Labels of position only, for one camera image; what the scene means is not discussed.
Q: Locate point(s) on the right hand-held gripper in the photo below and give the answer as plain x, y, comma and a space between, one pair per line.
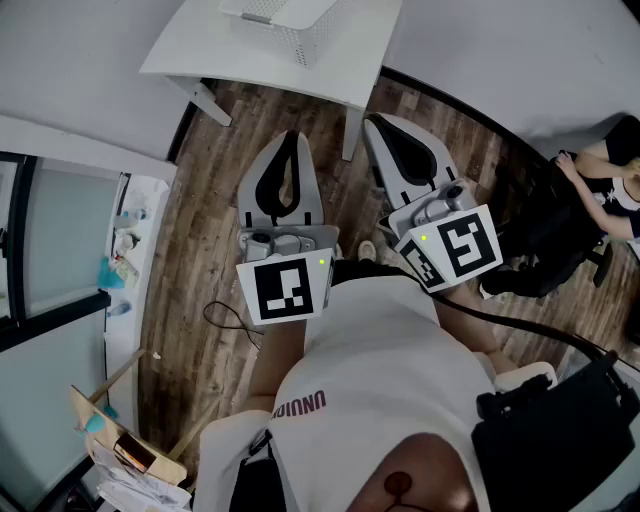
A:
465, 245

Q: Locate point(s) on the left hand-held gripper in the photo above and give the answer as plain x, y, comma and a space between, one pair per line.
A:
285, 295

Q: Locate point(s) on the white perforated plastic basket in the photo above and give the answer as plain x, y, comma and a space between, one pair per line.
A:
290, 40

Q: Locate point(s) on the person's right forearm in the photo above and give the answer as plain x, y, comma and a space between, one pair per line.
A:
465, 325

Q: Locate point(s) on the person's left forearm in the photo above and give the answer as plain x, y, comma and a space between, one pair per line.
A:
275, 360

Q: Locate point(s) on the white table leg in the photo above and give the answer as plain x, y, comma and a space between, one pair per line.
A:
351, 132
210, 105

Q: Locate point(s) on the person's light shoe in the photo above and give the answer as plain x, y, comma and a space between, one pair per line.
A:
367, 250

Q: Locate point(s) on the person's black trousers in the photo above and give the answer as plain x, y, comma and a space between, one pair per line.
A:
360, 272

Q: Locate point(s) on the white window sill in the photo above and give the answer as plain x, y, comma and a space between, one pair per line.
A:
150, 225

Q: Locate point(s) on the clear plastic bottle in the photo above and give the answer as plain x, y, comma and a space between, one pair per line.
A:
130, 218

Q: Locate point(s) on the black office chair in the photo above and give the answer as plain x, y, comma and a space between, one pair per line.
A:
550, 240

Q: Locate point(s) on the white bottle with dark cap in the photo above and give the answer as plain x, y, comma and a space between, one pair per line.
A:
127, 241

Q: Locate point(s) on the pale flat packet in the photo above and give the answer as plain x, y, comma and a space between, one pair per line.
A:
129, 272

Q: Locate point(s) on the person's white shirt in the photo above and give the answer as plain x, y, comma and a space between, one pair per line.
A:
375, 350

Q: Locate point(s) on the teal cloth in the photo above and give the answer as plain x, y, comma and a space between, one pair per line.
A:
109, 275

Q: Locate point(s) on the blue plastic bottle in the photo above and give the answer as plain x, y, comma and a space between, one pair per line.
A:
120, 309

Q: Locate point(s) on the wooden stool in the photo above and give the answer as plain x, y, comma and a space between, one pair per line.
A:
100, 425

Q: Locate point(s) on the person's bare chest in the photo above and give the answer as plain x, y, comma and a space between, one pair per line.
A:
415, 470

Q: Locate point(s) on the black backpack device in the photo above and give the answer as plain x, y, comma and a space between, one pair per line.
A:
550, 440

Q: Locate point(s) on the pile of white papers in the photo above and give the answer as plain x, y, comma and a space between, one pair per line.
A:
135, 492

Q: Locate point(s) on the black window frame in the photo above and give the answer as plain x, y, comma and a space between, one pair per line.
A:
17, 225

